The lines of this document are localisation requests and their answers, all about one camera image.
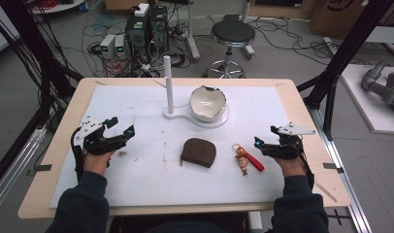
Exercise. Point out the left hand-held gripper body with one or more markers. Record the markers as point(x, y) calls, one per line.
point(94, 142)

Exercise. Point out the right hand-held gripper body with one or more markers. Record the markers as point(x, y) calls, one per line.
point(287, 145)

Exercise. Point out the person's left hand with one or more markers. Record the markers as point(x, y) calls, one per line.
point(96, 161)

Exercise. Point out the person's right hand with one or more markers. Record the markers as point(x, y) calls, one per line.
point(290, 166)

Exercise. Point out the light wooden table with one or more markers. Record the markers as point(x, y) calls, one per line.
point(293, 106)

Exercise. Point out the black tape piece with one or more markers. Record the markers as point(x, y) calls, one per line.
point(332, 166)
point(43, 167)

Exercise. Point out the white foam mat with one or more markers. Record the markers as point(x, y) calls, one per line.
point(146, 184)

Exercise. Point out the thin wooden stick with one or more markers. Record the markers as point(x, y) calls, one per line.
point(326, 192)

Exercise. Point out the brown pouch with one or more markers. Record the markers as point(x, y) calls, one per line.
point(198, 152)

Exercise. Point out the white stand with pole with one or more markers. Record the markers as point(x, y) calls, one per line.
point(168, 84)

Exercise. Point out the white broken eggshell bowl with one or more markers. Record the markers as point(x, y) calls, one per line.
point(206, 105)

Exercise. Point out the grey power supply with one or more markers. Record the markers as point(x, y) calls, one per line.
point(107, 45)
point(120, 47)

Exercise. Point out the white table leg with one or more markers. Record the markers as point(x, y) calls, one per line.
point(255, 223)

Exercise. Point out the white platform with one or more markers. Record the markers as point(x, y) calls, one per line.
point(360, 106)

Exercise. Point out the black computer tower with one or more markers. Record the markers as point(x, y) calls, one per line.
point(137, 35)
point(158, 26)

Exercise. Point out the white power strip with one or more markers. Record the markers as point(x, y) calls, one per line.
point(331, 45)

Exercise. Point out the grey stand leg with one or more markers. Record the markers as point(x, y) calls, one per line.
point(248, 32)
point(192, 35)

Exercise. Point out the black round stool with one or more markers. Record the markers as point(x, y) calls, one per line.
point(233, 32)

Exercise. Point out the white box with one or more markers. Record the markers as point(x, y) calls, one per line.
point(141, 9)

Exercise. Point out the cardboard box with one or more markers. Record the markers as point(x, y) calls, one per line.
point(334, 16)

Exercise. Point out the aluminium rail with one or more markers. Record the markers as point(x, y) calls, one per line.
point(14, 174)
point(344, 181)

